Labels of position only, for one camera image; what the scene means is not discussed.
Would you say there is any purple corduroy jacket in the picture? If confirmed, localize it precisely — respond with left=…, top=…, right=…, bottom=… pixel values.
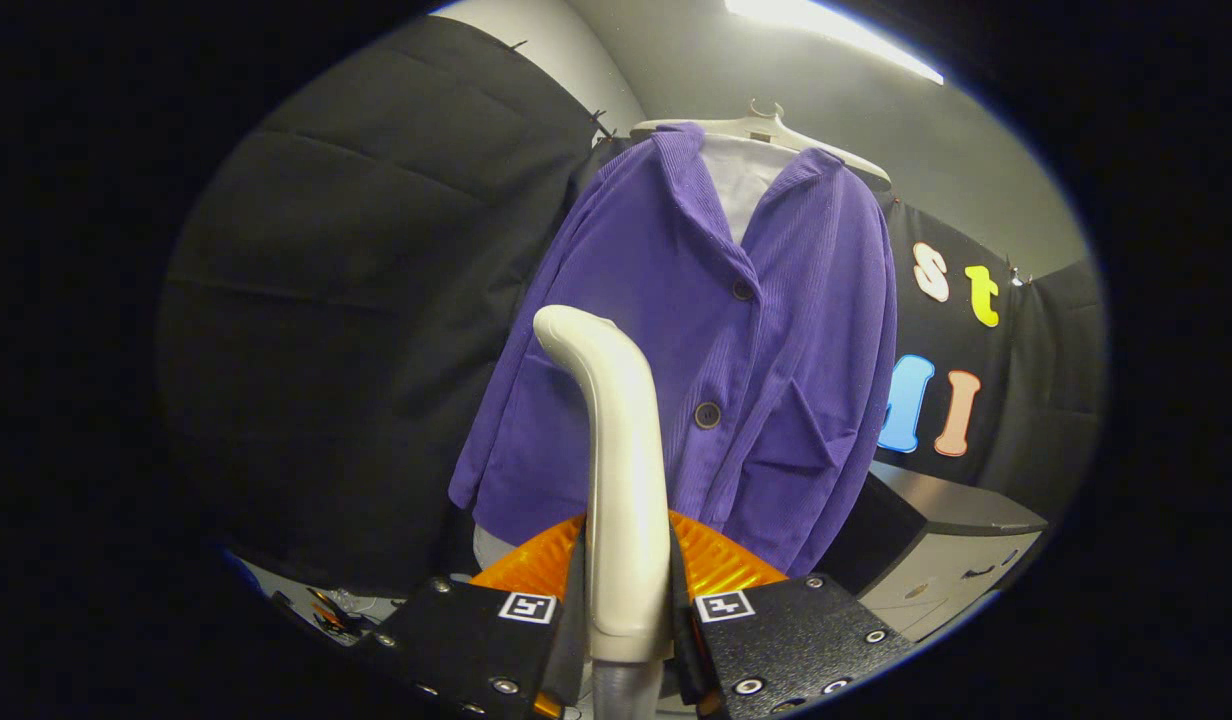
left=448, top=122, right=899, bottom=578

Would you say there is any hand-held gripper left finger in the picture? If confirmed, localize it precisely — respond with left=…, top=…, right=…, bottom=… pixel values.
left=354, top=513, right=589, bottom=720

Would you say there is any white clothes hanger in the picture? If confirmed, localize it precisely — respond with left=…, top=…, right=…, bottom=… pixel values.
left=631, top=98, right=892, bottom=186

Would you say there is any white garment steamer head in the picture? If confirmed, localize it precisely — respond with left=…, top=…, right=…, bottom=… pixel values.
left=533, top=305, right=674, bottom=664

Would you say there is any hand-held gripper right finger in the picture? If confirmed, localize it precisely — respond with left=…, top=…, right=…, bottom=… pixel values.
left=669, top=510, right=917, bottom=720

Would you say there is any grey cabinet with dark top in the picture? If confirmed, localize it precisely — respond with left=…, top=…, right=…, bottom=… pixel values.
left=821, top=460, right=1049, bottom=644

